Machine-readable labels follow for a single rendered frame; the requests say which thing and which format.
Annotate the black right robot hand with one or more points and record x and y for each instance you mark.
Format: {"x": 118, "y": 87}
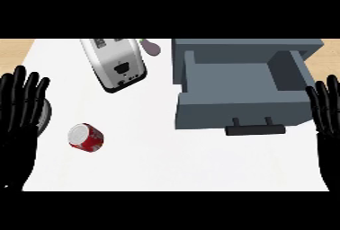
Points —
{"x": 329, "y": 131}

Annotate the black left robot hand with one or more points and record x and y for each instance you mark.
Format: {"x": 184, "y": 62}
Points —
{"x": 17, "y": 125}

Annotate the red soda can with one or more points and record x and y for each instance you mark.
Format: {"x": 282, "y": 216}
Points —
{"x": 85, "y": 137}

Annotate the grey open drawer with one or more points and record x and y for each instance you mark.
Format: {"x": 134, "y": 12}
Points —
{"x": 241, "y": 95}

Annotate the grey drawer cabinet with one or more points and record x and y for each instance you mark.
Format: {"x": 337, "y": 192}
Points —
{"x": 247, "y": 52}

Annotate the dark grey round plate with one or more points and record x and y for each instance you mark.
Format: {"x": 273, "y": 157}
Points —
{"x": 44, "y": 115}

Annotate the silver toaster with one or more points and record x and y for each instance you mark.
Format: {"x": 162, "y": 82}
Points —
{"x": 115, "y": 64}

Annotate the purple eggplant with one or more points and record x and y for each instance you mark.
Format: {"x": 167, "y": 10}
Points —
{"x": 150, "y": 47}

